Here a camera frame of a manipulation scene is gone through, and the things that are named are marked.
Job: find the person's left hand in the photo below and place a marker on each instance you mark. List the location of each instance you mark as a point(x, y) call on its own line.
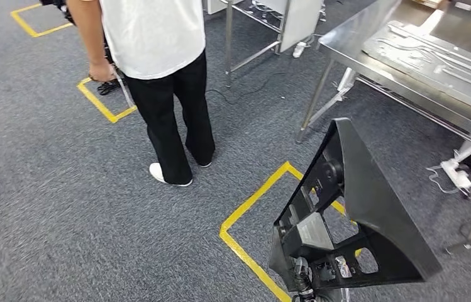
point(102, 71)

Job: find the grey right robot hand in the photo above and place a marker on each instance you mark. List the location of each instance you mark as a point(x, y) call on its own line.
point(304, 279)

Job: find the black license plate frame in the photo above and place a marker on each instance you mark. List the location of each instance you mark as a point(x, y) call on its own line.
point(377, 200)

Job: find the person's left forearm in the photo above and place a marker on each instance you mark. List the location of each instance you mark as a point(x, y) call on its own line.
point(87, 33)

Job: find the stainless steel workbench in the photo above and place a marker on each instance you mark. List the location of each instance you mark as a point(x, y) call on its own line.
point(356, 37)

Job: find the person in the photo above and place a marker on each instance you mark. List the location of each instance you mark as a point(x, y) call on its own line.
point(156, 41)

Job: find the white power strip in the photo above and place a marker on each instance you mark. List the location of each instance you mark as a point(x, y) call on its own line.
point(299, 50)
point(458, 177)

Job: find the white board panel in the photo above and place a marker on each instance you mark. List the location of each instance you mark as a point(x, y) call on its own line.
point(302, 25)

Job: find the stamped grey metal panel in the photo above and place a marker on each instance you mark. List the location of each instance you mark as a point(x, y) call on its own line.
point(427, 71)

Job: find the steel frame table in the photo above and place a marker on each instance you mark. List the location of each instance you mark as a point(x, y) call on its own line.
point(229, 41)

